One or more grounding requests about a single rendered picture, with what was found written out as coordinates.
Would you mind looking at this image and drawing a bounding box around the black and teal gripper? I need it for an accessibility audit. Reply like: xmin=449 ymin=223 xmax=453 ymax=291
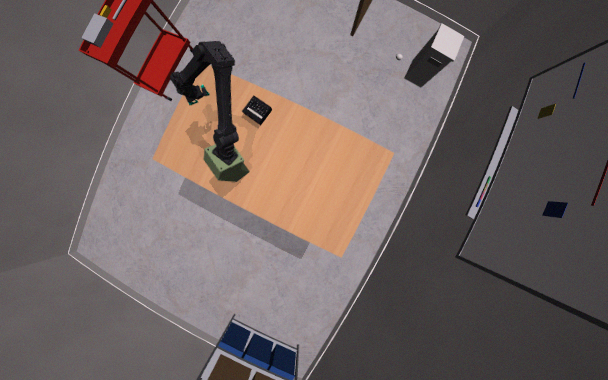
xmin=185 ymin=85 xmax=210 ymax=105

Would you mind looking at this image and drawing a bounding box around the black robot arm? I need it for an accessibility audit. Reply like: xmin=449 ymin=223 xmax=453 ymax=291
xmin=170 ymin=41 xmax=239 ymax=165

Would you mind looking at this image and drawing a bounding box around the black control desk with knobs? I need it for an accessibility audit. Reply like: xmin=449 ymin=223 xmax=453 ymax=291
xmin=242 ymin=95 xmax=272 ymax=125

